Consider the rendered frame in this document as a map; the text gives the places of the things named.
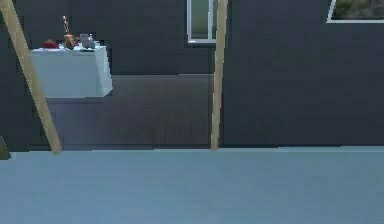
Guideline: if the red bowl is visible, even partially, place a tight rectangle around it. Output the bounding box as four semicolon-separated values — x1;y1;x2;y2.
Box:
42;39;60;50

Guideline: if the grey kettle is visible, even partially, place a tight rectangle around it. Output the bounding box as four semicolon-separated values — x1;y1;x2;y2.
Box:
79;33;97;50

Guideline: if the white cabinet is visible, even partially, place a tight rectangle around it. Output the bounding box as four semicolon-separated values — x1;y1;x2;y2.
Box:
30;45;114;99

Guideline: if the brown vase with stick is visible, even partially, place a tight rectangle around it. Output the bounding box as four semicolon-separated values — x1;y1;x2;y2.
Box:
62;15;76;51

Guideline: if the tan wooden door frame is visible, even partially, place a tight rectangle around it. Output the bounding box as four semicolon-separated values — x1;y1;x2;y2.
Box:
0;0;230;154

